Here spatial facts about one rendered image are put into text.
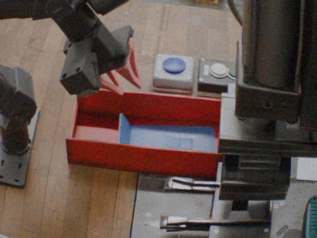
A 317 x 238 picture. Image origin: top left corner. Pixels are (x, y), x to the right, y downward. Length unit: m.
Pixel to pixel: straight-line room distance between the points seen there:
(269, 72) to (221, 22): 0.72
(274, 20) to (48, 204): 0.58
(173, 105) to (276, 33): 0.53
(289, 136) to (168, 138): 0.39
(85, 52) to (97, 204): 0.26
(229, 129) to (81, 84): 0.25
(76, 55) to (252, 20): 0.38
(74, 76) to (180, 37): 0.46
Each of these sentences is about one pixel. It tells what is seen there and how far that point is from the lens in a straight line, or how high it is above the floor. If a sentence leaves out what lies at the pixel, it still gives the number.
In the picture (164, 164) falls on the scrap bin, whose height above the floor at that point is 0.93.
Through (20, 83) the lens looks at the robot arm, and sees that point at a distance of 1.26.
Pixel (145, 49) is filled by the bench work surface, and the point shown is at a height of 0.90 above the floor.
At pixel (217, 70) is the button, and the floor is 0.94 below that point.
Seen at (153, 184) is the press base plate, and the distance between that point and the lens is 1.31.
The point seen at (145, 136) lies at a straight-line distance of 1.37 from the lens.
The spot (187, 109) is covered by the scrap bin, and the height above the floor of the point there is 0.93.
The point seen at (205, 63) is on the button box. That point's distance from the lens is 1.47.
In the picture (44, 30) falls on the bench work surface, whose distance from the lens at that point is 1.61.
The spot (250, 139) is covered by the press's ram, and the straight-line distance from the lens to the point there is 1.00.
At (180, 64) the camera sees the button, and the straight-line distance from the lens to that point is 1.45.
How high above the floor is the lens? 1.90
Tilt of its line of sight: 45 degrees down
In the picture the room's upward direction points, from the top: 3 degrees clockwise
